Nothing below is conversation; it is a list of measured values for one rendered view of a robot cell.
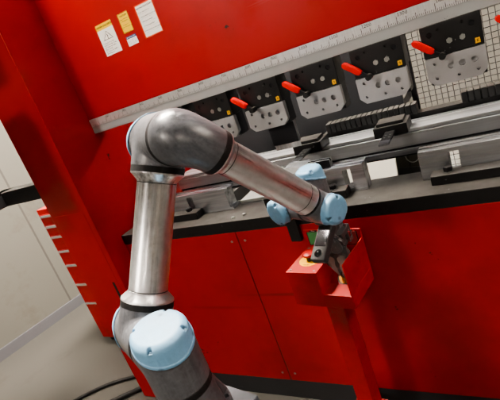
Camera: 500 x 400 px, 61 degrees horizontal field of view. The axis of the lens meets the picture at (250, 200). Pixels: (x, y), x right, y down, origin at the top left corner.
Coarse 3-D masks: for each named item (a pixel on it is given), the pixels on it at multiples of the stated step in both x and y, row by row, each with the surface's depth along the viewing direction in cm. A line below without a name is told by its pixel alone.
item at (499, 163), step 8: (456, 168) 128; (464, 168) 126; (472, 168) 124; (480, 168) 122; (488, 168) 121; (496, 168) 120; (432, 176) 129; (440, 176) 127; (448, 176) 126; (456, 176) 125; (464, 176) 124; (472, 176) 123; (480, 176) 123; (488, 176) 122; (496, 176) 121; (432, 184) 129; (440, 184) 128
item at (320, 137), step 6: (306, 138) 174; (312, 138) 170; (318, 138) 170; (324, 138) 172; (306, 144) 170; (312, 144) 169; (318, 144) 168; (324, 144) 171; (294, 150) 173; (300, 150) 172; (306, 150) 168; (312, 150) 170; (318, 150) 169; (300, 156) 162; (294, 162) 159
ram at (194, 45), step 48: (48, 0) 167; (96, 0) 157; (144, 0) 149; (192, 0) 142; (240, 0) 135; (288, 0) 129; (336, 0) 123; (384, 0) 118; (480, 0) 109; (96, 48) 167; (144, 48) 157; (192, 48) 149; (240, 48) 142; (288, 48) 135; (336, 48) 129; (96, 96) 177; (144, 96) 167; (192, 96) 157
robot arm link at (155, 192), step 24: (144, 120) 88; (144, 144) 85; (144, 168) 88; (168, 168) 88; (144, 192) 89; (168, 192) 91; (144, 216) 89; (168, 216) 91; (144, 240) 89; (168, 240) 92; (144, 264) 90; (168, 264) 93; (144, 288) 90; (120, 312) 91; (144, 312) 88; (120, 336) 90
